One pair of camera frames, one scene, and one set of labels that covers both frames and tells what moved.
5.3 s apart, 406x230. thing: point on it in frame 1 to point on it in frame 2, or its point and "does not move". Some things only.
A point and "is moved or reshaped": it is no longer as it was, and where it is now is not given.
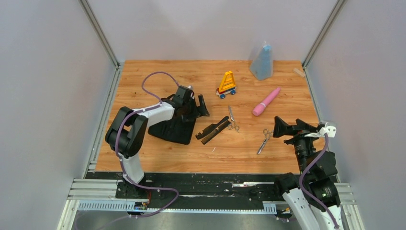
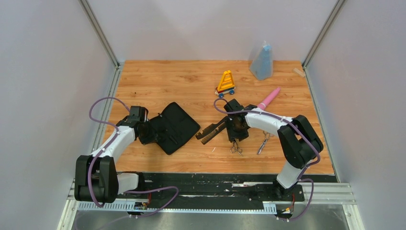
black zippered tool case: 178,130 is moved or reshaped
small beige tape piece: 299,72 does not move
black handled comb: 211,128 does not move
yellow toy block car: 228,85 does not move
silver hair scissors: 232,125 is moved or reshaped
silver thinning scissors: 267,134 does not move
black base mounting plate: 220,187 does not move
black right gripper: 298,130 to 232,135
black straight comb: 216,132 does not move
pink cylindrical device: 260,108 does not move
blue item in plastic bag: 261,64 does not move
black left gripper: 199,111 to 151,138
